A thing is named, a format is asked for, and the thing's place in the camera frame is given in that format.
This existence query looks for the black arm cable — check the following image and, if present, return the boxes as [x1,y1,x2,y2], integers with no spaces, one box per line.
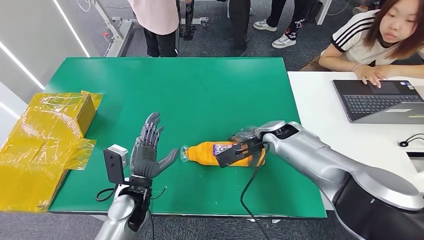
[96,185,168,240]
[240,142,271,240]

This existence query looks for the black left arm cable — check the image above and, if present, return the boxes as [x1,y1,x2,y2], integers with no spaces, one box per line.
[96,185,168,240]

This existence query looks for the green table mat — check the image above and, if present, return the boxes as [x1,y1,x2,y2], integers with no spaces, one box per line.
[44,56,328,220]

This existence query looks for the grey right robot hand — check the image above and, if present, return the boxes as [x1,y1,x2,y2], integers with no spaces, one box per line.
[230,126,258,144]

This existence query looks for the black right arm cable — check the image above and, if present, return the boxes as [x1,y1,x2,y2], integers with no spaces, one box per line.
[240,142,271,240]

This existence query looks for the white desk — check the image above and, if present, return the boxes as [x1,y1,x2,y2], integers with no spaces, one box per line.
[287,71,424,212]

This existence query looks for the black robot legs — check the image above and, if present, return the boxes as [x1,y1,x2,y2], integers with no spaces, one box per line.
[178,0,199,41]

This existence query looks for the black cable on desk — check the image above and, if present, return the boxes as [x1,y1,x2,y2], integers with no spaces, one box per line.
[399,133,424,148]

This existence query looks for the standing person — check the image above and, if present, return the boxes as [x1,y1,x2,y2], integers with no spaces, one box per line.
[227,0,252,57]
[127,0,181,58]
[253,0,309,50]

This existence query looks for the orange plastic bottle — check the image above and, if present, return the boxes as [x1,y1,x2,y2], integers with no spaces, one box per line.
[180,140,267,168]

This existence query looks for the yellow taped cardboard box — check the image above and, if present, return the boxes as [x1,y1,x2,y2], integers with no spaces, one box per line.
[0,90,104,213]

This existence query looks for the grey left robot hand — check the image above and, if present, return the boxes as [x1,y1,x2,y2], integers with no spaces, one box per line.
[129,111,180,180]

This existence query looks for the white metal frame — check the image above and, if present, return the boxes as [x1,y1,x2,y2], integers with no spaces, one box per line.
[92,0,210,58]

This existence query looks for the seated person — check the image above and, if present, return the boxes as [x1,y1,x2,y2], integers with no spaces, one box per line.
[299,0,424,89]

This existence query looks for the white desk leg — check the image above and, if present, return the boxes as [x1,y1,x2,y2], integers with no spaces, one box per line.
[315,0,334,26]

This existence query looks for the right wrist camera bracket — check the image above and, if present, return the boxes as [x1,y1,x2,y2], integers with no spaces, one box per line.
[215,137,266,169]

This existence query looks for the dark grey laptop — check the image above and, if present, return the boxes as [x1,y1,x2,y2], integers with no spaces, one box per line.
[332,79,424,125]

